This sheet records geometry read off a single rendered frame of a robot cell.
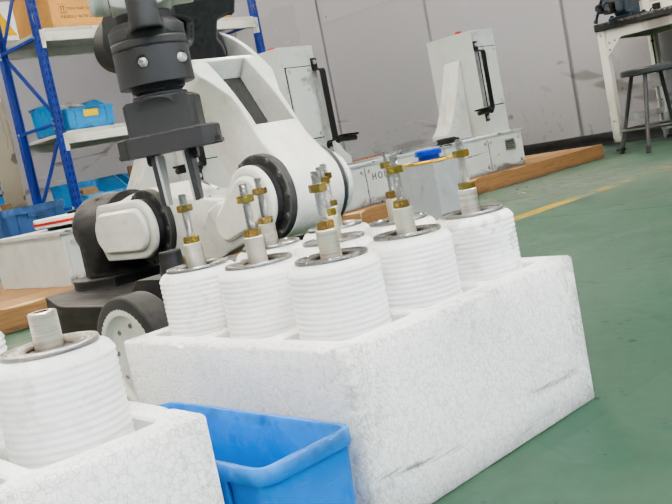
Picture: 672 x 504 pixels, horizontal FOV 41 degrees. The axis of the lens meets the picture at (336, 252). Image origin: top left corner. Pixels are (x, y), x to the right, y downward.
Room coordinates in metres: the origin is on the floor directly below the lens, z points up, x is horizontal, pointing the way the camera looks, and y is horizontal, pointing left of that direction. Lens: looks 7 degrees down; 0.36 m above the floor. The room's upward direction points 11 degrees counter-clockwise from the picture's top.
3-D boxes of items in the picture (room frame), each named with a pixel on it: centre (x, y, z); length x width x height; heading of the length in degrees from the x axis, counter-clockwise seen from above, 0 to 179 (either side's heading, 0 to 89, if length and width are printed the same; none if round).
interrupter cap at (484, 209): (1.06, -0.17, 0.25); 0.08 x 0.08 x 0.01
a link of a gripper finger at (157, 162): (1.08, 0.19, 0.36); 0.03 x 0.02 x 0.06; 174
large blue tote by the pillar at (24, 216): (5.48, 1.86, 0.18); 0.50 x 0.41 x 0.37; 47
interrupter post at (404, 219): (0.98, -0.08, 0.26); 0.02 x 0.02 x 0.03
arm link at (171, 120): (1.07, 0.17, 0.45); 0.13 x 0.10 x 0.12; 84
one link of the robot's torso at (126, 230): (1.78, 0.32, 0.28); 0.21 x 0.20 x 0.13; 43
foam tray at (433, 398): (1.07, 0.00, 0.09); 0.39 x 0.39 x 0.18; 43
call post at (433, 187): (1.32, -0.16, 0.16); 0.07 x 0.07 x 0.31; 43
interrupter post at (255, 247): (0.99, 0.09, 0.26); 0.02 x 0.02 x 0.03
